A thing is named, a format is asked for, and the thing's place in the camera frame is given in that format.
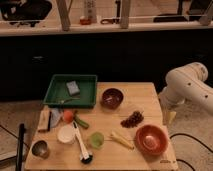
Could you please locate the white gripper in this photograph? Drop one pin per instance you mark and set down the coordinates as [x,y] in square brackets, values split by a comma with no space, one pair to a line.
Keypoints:
[167,109]

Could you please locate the dark purple grape bunch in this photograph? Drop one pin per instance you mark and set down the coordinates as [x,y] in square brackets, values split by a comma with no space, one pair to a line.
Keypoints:
[133,120]

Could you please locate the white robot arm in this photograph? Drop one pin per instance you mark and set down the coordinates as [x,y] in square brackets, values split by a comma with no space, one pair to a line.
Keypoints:
[185,83]

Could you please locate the metal cup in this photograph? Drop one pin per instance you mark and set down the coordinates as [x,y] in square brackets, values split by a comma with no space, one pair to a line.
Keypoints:
[41,149]

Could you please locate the red bowl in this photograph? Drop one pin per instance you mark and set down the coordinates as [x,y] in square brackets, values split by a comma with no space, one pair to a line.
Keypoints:
[151,140]

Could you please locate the dark maroon bowl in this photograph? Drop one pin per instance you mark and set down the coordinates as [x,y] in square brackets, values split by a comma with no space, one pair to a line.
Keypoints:
[112,98]

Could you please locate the green cucumber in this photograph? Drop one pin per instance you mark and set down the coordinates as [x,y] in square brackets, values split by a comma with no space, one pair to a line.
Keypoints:
[82,123]

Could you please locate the grey sponge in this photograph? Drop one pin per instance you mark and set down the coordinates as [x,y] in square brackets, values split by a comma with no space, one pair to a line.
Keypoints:
[73,88]

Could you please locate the orange ball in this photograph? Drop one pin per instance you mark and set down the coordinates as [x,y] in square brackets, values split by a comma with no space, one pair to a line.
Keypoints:
[68,116]

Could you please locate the metal fork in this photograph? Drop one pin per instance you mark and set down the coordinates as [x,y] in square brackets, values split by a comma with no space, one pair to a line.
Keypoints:
[67,100]

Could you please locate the light blue cloth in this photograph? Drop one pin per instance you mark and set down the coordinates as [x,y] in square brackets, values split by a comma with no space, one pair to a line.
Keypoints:
[55,117]

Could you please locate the green plastic tray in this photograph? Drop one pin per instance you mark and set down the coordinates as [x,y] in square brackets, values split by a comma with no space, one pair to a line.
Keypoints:
[58,90]

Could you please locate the wooden block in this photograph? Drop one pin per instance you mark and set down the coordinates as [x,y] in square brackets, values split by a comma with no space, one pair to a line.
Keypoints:
[44,119]

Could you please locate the black pole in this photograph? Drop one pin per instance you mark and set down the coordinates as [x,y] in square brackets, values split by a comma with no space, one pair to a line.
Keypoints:
[19,156]

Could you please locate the white handled brush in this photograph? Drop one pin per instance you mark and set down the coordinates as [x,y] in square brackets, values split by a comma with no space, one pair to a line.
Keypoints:
[86,157]

